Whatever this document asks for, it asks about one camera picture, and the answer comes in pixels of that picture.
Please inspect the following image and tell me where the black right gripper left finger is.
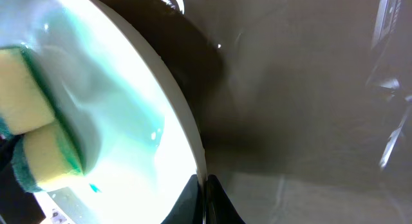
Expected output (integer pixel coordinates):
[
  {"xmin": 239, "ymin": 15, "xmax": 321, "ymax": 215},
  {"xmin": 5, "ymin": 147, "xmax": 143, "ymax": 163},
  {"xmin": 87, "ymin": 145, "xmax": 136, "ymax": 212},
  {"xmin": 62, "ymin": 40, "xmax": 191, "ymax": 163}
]
[{"xmin": 162, "ymin": 174, "xmax": 203, "ymax": 224}]

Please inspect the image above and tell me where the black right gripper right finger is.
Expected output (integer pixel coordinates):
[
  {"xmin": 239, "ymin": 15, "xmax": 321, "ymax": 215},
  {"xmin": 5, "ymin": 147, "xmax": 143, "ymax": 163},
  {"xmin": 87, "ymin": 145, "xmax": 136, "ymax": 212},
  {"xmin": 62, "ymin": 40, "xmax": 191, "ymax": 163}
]
[{"xmin": 205, "ymin": 174, "xmax": 245, "ymax": 224}]

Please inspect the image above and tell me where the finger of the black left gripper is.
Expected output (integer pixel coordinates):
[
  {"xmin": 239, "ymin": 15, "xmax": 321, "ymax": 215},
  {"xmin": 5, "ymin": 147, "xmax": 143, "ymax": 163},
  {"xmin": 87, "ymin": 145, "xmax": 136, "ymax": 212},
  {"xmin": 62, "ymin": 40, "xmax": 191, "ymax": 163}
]
[{"xmin": 1, "ymin": 135, "xmax": 45, "ymax": 224}]

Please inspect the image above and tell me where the green and yellow sponge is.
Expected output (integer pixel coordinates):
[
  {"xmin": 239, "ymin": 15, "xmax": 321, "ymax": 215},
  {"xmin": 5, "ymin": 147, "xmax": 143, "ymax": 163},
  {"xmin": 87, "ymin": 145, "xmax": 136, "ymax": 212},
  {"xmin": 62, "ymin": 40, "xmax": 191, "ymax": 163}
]
[{"xmin": 1, "ymin": 47, "xmax": 84, "ymax": 192}]

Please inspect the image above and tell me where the white plate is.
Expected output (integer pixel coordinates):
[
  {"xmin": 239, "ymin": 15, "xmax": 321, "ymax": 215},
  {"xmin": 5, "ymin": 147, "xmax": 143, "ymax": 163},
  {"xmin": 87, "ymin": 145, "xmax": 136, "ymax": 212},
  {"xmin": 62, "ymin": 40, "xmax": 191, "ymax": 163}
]
[{"xmin": 1, "ymin": 0, "xmax": 206, "ymax": 223}]

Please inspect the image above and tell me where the large dark grey tray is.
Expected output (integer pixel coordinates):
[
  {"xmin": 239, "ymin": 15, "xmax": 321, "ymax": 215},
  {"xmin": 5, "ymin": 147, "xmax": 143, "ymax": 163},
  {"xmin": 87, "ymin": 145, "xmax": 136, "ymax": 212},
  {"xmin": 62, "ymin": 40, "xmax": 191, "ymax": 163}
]
[{"xmin": 99, "ymin": 0, "xmax": 411, "ymax": 223}]

